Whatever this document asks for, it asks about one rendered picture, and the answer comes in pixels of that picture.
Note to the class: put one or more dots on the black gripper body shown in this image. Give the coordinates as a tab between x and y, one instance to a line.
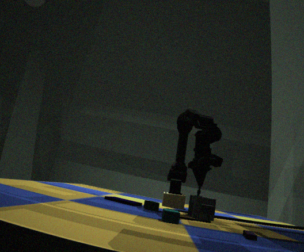
201	158

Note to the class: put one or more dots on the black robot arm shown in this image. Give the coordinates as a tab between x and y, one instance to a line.
210	133

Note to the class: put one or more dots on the teal rounded block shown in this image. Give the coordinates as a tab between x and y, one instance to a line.
171	216

